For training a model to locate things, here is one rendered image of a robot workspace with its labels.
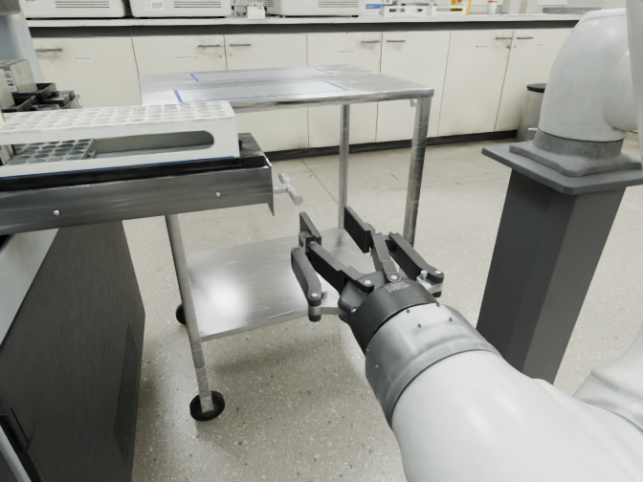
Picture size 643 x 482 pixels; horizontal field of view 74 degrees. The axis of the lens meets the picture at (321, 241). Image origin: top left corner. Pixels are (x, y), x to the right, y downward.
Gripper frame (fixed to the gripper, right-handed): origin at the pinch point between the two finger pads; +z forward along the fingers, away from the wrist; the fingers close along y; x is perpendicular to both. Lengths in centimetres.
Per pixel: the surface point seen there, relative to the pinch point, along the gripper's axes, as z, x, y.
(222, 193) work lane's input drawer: 7.4, -3.2, 11.8
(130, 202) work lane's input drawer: 7.4, -3.4, 22.3
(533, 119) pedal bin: 214, 49, -224
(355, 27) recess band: 248, -11, -96
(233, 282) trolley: 62, 46, 9
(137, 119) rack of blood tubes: 11.1, -12.0, 20.2
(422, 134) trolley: 44, 2, -36
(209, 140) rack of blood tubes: 18.8, -6.9, 12.3
